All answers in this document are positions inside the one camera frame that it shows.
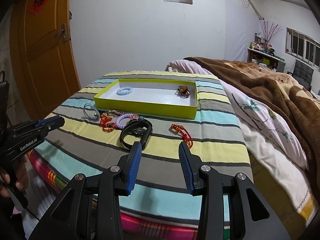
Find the bottles on shelf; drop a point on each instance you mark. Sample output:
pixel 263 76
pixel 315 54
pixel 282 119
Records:
pixel 260 43

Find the purple flower branches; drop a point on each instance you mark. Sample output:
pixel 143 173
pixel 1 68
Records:
pixel 271 31

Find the red door poster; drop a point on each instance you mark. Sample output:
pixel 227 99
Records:
pixel 40 1

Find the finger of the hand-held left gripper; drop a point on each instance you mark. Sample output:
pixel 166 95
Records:
pixel 47 121
pixel 56 125

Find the pink floral quilt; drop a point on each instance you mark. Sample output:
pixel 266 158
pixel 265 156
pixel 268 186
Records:
pixel 262 130

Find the green cardboard box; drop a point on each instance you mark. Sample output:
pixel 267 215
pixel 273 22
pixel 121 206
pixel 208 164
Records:
pixel 147 97

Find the window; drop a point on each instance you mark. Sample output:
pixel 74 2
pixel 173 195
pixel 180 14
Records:
pixel 303 47

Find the striped bedsheet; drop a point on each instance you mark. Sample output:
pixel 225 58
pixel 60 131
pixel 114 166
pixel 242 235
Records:
pixel 212 140

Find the wooden shelf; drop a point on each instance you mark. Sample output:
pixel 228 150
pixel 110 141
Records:
pixel 265 60

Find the brown fleece blanket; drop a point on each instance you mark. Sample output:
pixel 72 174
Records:
pixel 275 90

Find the person's left hand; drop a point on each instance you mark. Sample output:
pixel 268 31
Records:
pixel 22 177

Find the wooden door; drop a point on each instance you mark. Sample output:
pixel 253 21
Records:
pixel 42 67

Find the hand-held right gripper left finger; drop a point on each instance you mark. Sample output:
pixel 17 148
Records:
pixel 133 166

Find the metal door latch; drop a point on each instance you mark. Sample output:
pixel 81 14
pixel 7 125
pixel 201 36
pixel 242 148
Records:
pixel 64 33

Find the black fitness band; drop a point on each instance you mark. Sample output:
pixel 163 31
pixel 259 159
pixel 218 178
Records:
pixel 123 140

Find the black chair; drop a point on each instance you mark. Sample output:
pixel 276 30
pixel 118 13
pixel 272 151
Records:
pixel 302 73

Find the wall pipe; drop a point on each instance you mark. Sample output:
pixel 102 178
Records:
pixel 251 2

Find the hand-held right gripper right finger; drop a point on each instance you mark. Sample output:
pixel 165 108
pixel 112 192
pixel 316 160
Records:
pixel 186 166

